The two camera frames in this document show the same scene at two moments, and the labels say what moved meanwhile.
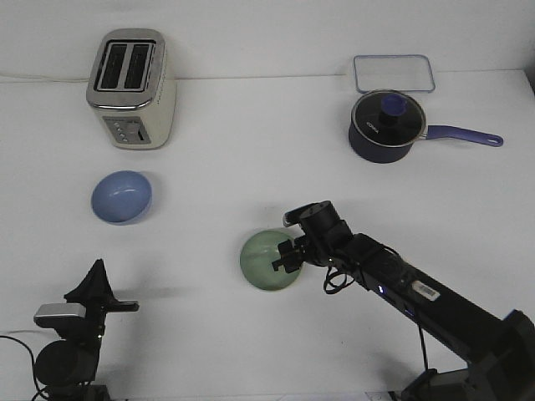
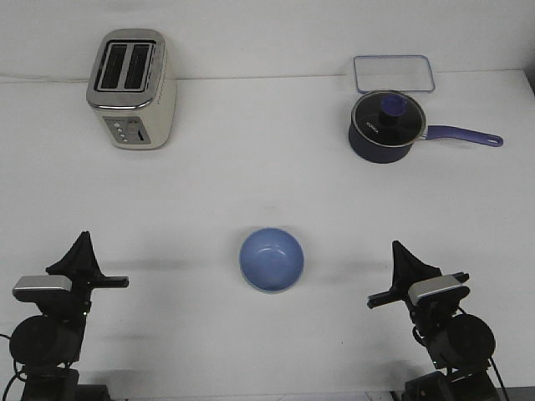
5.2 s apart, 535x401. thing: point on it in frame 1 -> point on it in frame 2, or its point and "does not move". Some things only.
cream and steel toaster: (133, 98) does not move
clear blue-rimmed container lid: (399, 72) does not move
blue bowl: (120, 195) -> (272, 260)
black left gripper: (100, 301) -> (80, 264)
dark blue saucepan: (384, 154) does not move
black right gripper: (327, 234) -> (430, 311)
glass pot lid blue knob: (389, 118) does not move
